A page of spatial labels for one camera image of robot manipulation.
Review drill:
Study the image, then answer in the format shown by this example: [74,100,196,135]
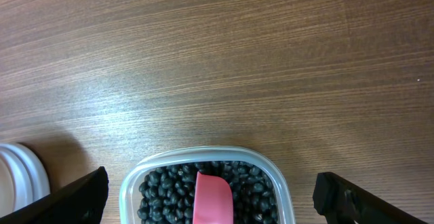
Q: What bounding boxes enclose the black beans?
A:
[137,161,279,224]

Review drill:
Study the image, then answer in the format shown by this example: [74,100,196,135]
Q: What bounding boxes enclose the clear plastic container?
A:
[119,146,296,224]

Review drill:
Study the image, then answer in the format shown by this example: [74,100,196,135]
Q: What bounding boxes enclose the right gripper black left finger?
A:
[1,166,109,224]

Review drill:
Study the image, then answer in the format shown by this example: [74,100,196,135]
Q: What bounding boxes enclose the white bowl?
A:
[1,149,26,217]

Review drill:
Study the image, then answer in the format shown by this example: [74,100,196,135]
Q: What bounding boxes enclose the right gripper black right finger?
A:
[313,172,426,224]

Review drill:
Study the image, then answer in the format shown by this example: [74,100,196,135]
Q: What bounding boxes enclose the pink scoop with blue handle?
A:
[193,172,234,224]

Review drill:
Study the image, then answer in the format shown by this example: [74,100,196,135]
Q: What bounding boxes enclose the white digital kitchen scale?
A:
[1,143,50,210]

